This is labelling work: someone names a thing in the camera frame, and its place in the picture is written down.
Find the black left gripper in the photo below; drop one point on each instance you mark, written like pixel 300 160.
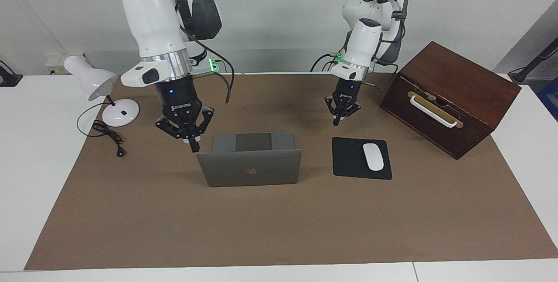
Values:
pixel 347 92

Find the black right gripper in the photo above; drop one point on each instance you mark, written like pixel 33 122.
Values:
pixel 176 99

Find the grey laptop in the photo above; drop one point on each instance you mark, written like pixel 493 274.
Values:
pixel 250 171

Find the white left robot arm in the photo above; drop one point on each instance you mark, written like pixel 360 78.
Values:
pixel 364 42

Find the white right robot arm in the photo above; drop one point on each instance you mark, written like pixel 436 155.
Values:
pixel 152 20

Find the black mouse pad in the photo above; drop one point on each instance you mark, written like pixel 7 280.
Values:
pixel 348 160

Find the white computer mouse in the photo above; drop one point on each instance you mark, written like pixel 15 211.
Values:
pixel 373 157

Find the white desk lamp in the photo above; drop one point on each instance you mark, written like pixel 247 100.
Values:
pixel 91 79

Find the dark wooden box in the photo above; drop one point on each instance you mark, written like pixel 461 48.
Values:
pixel 471 81

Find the brown table mat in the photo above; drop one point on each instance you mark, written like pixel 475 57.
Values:
pixel 279 225

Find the black stand foot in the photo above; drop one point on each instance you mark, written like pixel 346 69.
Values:
pixel 8 79

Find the black tripod leg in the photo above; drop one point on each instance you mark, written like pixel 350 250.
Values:
pixel 529 68

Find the blue object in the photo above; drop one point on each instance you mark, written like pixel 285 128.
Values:
pixel 550 99

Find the white wall socket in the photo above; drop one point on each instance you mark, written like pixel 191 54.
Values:
pixel 54 62

